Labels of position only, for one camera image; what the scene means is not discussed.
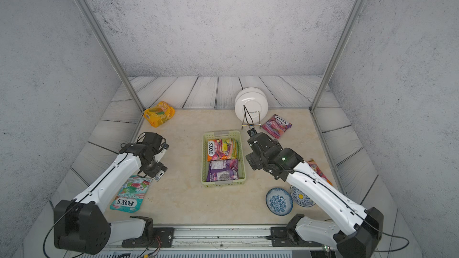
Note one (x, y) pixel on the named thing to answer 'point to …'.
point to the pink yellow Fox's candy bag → (222, 149)
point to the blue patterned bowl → (279, 202)
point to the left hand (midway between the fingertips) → (152, 168)
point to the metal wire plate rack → (257, 125)
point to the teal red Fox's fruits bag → (131, 196)
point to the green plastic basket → (222, 134)
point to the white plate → (251, 105)
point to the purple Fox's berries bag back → (223, 169)
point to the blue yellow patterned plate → (300, 197)
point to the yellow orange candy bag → (159, 114)
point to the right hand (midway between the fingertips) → (263, 150)
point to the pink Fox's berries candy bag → (276, 125)
